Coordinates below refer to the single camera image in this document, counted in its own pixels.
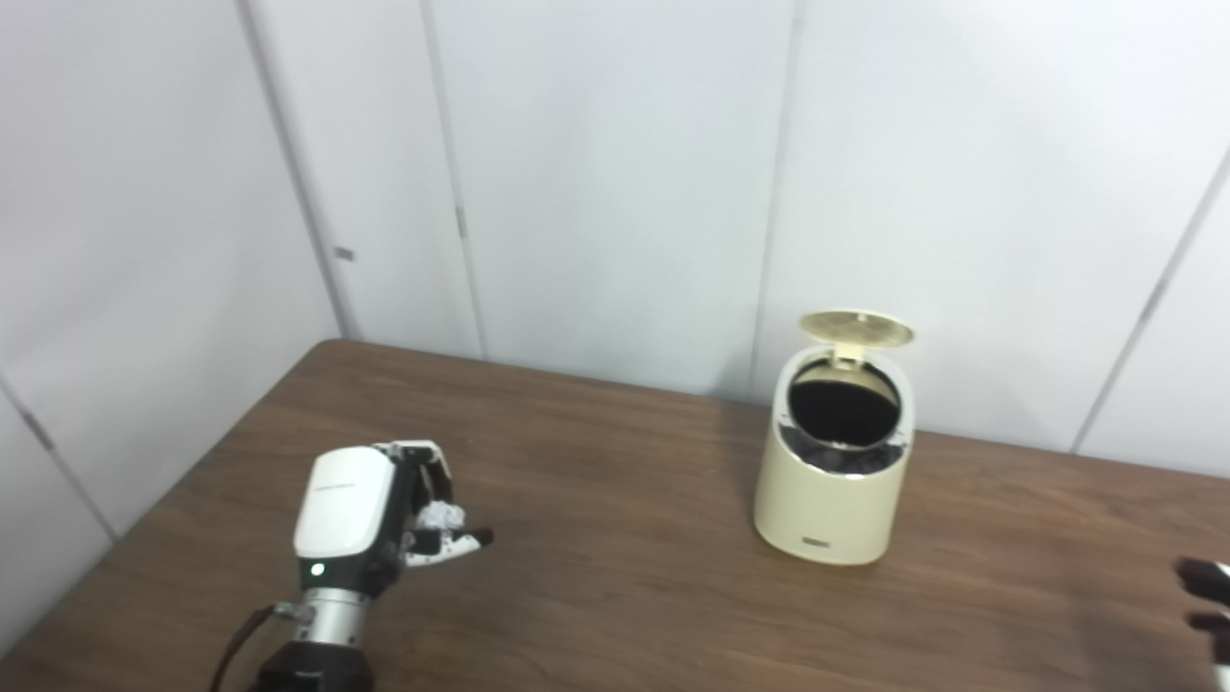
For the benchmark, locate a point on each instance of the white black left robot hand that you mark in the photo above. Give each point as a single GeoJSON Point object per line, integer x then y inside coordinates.
{"type": "Point", "coordinates": [341, 505]}

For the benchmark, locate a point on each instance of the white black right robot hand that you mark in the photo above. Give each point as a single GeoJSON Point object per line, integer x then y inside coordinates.
{"type": "Point", "coordinates": [1213, 579]}

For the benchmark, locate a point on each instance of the white paper ball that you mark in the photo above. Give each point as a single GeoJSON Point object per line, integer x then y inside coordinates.
{"type": "Point", "coordinates": [437, 517]}

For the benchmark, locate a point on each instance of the cream-colored desktop bin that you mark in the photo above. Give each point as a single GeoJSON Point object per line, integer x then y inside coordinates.
{"type": "Point", "coordinates": [826, 514]}

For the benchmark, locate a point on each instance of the cream round bin lid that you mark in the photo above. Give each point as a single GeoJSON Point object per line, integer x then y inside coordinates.
{"type": "Point", "coordinates": [855, 329]}

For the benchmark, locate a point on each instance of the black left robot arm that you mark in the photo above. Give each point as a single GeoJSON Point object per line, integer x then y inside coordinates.
{"type": "Point", "coordinates": [322, 644]}

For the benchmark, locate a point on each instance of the black bin liner bag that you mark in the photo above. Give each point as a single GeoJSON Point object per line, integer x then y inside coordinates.
{"type": "Point", "coordinates": [844, 413]}

